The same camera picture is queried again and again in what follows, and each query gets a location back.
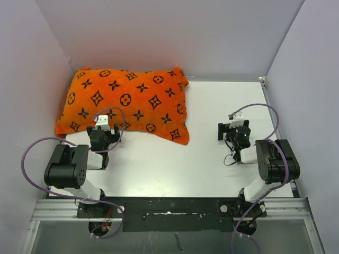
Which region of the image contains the orange patterned pillowcase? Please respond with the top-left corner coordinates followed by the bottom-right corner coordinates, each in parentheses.
top-left (55, 68), bottom-right (189, 145)

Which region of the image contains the aluminium frame rail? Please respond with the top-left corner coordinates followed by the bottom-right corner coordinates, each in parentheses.
top-left (31, 198), bottom-right (311, 221)

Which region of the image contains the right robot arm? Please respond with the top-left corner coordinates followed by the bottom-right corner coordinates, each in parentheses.
top-left (218, 120), bottom-right (300, 216)

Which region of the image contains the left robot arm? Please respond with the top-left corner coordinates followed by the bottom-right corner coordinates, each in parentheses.
top-left (44, 124), bottom-right (121, 217)

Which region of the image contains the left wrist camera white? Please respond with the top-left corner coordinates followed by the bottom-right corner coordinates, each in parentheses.
top-left (95, 115), bottom-right (111, 131)

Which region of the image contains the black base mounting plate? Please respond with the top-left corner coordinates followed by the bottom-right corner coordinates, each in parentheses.
top-left (77, 196), bottom-right (267, 233)

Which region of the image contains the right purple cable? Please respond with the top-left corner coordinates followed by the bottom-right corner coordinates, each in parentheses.
top-left (230, 103), bottom-right (290, 254)

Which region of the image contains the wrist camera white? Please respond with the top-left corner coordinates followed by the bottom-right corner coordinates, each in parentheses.
top-left (228, 111), bottom-right (245, 129)
top-left (95, 115), bottom-right (111, 131)

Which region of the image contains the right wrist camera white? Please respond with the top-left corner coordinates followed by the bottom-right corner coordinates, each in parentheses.
top-left (228, 111), bottom-right (245, 129)

